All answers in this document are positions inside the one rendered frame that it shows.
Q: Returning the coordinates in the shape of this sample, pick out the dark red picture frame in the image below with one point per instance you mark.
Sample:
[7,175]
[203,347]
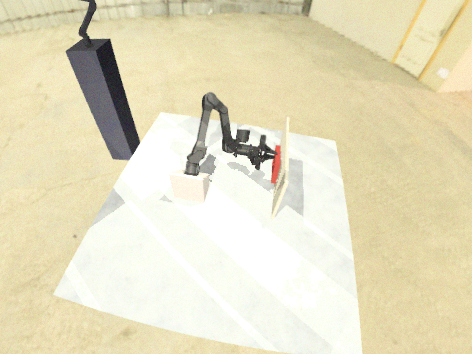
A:
[276,164]

